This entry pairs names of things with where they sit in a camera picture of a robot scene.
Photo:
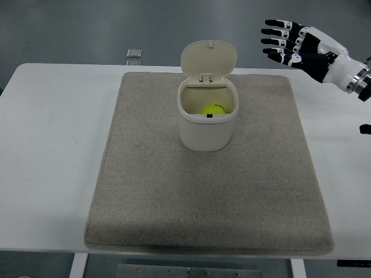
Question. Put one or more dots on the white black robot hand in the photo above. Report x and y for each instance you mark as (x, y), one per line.
(333, 66)

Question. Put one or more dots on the yellow-green tennis ball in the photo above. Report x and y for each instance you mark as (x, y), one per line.
(213, 109)

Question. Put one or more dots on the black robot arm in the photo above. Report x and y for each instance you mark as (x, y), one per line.
(365, 87)

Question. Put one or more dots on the cream bin with flip lid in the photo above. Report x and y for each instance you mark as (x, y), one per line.
(207, 133)

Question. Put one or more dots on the beige-grey fabric mat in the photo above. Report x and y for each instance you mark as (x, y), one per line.
(203, 191)

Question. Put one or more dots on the black table control panel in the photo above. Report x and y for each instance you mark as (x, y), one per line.
(353, 263)

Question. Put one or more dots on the square metal floor plate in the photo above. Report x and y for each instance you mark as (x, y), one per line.
(133, 62)
(134, 52)

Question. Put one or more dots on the white table leg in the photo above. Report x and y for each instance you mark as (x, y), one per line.
(77, 266)
(297, 269)

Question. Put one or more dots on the grey metal plate with screws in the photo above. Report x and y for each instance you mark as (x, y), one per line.
(188, 272)

